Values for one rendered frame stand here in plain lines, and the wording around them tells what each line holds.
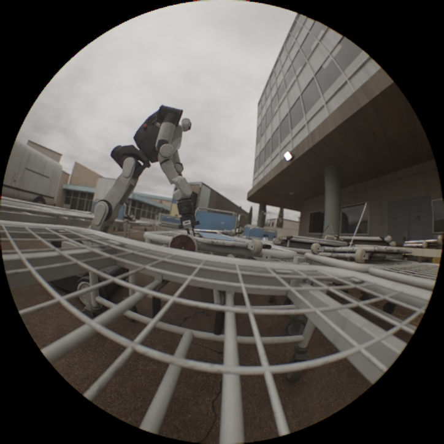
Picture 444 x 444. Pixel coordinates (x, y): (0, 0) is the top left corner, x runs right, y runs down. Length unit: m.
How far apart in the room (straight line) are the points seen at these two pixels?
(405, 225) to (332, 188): 3.04
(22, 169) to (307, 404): 7.93
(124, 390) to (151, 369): 0.15
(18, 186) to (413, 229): 13.00
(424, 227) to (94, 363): 6.44
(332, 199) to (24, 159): 11.02
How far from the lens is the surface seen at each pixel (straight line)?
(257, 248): 0.62
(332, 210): 5.47
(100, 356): 0.76
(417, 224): 6.09
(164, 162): 0.89
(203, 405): 0.62
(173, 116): 1.01
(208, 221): 2.68
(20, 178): 7.47
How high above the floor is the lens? 0.56
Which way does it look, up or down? 4 degrees up
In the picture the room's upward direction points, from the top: 8 degrees clockwise
